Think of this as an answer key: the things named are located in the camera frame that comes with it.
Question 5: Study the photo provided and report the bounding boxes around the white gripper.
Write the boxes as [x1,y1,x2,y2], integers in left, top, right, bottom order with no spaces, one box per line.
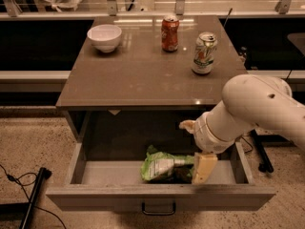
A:
[179,113,234,184]

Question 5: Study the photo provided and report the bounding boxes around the green rice chip bag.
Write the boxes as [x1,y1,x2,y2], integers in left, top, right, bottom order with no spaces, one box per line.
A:
[140,145,194,183]

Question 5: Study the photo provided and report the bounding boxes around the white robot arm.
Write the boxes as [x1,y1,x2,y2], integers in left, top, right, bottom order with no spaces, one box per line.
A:
[179,74,305,184]

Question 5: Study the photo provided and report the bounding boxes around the grey drawer cabinet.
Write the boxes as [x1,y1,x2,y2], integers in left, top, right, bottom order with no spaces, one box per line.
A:
[56,15,246,135]

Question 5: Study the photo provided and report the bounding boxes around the open grey top drawer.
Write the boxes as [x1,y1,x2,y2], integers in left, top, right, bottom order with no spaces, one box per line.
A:
[46,111,277,213]

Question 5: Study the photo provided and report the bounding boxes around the black stand leg right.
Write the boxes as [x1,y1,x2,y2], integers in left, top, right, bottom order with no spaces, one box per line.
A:
[250,130,293,173]

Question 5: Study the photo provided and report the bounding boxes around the black stand leg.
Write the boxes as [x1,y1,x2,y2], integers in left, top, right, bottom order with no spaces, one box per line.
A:
[250,130,293,173]
[0,166,53,229]

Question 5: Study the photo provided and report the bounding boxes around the green white soda can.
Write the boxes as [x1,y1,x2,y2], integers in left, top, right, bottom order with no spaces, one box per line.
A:
[192,31,218,74]

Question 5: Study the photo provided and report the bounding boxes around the orange soda can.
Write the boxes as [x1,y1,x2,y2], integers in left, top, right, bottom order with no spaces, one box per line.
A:
[161,15,179,52]

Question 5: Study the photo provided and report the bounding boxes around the white ceramic bowl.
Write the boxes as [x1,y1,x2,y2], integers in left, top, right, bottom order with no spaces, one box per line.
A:
[87,24,122,52]

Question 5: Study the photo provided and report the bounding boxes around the black stand leg left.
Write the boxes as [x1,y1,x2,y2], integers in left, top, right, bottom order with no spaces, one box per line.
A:
[0,166,53,229]

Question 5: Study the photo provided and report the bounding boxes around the metal railing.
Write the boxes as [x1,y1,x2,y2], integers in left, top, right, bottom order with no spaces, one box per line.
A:
[0,0,305,20]

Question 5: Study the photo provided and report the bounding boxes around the black drawer handle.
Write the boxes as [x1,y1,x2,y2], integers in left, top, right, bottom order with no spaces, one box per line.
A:
[141,202,176,217]

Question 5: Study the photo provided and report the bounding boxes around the black floor cable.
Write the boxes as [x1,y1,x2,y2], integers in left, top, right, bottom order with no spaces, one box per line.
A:
[0,163,68,229]

